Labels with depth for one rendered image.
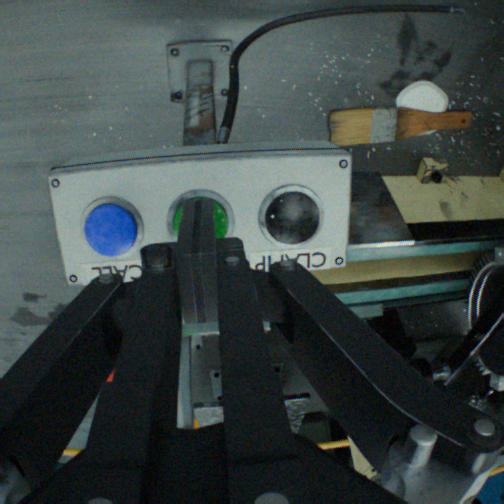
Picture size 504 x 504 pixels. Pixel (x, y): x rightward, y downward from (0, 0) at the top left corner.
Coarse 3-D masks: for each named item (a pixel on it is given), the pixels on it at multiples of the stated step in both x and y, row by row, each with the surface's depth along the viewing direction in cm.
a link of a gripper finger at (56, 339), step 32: (96, 288) 13; (64, 320) 11; (96, 320) 12; (32, 352) 10; (64, 352) 10; (96, 352) 12; (0, 384) 8; (32, 384) 9; (64, 384) 10; (96, 384) 12; (0, 416) 7; (32, 416) 8; (64, 416) 10; (0, 448) 7; (32, 448) 8; (64, 448) 9; (32, 480) 8
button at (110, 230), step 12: (108, 204) 21; (96, 216) 21; (108, 216) 21; (120, 216) 21; (132, 216) 22; (84, 228) 21; (96, 228) 21; (108, 228) 21; (120, 228) 21; (132, 228) 21; (96, 240) 21; (108, 240) 21; (120, 240) 22; (132, 240) 22; (108, 252) 22; (120, 252) 22
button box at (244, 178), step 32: (96, 160) 23; (128, 160) 22; (160, 160) 21; (192, 160) 21; (224, 160) 21; (256, 160) 21; (288, 160) 22; (320, 160) 22; (64, 192) 21; (96, 192) 21; (128, 192) 21; (160, 192) 22; (192, 192) 21; (224, 192) 22; (256, 192) 22; (320, 192) 23; (64, 224) 22; (160, 224) 22; (256, 224) 23; (320, 224) 23; (64, 256) 22; (96, 256) 23; (128, 256) 23; (256, 256) 24; (288, 256) 24; (320, 256) 24
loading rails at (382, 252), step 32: (352, 192) 51; (384, 192) 52; (416, 192) 53; (448, 192) 54; (480, 192) 54; (352, 224) 47; (384, 224) 47; (416, 224) 49; (448, 224) 49; (480, 224) 49; (352, 256) 49; (384, 256) 50; (416, 256) 51; (448, 256) 59; (480, 256) 59; (352, 288) 55; (384, 288) 55; (416, 288) 56; (448, 288) 57
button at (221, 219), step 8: (216, 208) 22; (176, 216) 22; (216, 216) 22; (224, 216) 22; (176, 224) 22; (216, 224) 22; (224, 224) 22; (176, 232) 22; (216, 232) 22; (224, 232) 22
